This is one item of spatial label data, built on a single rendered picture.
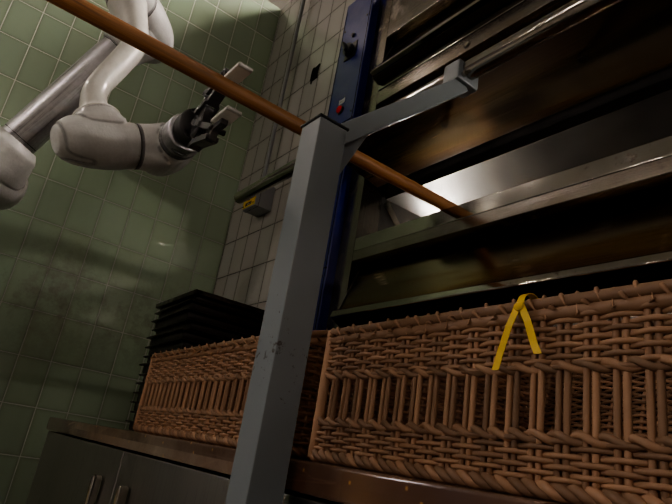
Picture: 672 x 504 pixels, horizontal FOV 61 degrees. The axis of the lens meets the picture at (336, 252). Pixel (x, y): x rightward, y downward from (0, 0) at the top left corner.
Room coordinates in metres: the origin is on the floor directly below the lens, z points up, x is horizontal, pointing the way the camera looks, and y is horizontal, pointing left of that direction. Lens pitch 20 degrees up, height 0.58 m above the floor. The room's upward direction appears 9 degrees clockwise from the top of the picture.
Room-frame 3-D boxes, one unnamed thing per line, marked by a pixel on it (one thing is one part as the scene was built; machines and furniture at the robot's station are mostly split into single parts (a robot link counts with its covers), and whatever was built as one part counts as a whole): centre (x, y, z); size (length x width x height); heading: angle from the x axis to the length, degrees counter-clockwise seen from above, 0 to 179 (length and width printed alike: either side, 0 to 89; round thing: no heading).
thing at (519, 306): (0.45, -0.17, 0.71); 0.05 x 0.03 x 0.07; 33
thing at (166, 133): (1.10, 0.37, 1.19); 0.09 x 0.06 x 0.09; 125
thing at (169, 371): (1.09, -0.01, 0.72); 0.56 x 0.49 x 0.28; 33
